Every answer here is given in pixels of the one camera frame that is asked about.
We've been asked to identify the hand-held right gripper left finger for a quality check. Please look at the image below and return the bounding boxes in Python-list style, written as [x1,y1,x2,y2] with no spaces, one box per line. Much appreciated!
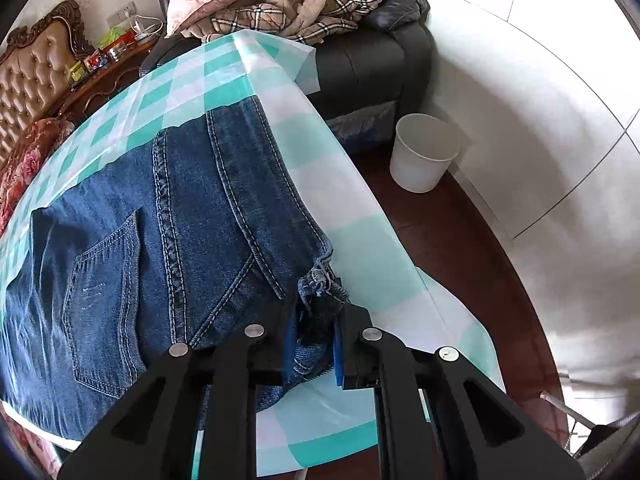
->
[57,302,303,480]

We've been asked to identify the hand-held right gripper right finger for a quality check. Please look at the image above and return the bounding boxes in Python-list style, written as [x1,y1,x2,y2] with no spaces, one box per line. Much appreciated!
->
[335,304,586,480]

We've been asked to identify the blue denim pants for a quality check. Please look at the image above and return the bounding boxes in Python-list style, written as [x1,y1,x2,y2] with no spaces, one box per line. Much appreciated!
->
[0,95,351,441]

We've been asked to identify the teal white checkered tablecloth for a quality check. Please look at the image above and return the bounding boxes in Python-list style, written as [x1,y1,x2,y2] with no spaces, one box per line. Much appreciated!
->
[0,30,506,480]

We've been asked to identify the white waste bin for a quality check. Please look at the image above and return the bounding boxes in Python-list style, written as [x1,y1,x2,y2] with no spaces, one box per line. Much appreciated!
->
[389,114,461,193]

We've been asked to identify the blue white plastic bag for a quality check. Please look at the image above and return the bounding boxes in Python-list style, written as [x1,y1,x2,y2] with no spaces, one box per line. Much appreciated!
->
[330,102,401,152]

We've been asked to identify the black leather armchair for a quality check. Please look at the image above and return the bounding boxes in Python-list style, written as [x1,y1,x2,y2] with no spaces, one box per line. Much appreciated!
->
[140,0,436,131]

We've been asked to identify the dark wooden nightstand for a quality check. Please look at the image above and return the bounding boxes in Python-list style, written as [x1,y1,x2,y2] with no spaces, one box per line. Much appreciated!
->
[50,35,161,126]

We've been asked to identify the red floral blanket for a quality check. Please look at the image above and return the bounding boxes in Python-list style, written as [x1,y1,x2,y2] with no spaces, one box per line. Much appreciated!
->
[0,117,76,236]

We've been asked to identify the white wardrobe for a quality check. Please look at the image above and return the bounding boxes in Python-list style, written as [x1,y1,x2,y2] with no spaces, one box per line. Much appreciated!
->
[400,0,640,241]

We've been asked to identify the beige plaid blanket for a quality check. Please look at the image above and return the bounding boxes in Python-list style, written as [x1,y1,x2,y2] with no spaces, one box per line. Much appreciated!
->
[192,0,393,43]

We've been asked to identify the green packet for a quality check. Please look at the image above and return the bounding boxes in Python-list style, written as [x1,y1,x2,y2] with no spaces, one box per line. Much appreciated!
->
[100,27,136,48]

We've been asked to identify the tufted brown leather headboard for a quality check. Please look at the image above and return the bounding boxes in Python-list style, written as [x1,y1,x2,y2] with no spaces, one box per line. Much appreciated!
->
[0,0,96,161]

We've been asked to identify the white metal frame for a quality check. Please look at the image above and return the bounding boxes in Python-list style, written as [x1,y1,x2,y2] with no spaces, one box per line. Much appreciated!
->
[540,370,640,461]

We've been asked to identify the white charger with cable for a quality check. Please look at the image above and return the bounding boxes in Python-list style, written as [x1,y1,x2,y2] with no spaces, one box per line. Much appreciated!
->
[127,15,166,42]

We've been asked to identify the white wall socket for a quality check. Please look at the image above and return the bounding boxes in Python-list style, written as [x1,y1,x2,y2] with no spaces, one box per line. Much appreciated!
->
[107,2,138,26]

